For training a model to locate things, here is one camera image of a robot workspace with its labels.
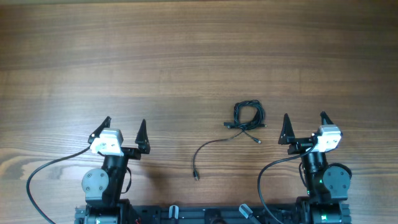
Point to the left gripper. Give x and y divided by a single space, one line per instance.
134 153

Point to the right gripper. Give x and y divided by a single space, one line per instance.
288 137

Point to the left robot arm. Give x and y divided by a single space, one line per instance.
103 187

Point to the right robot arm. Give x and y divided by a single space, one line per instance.
327 184

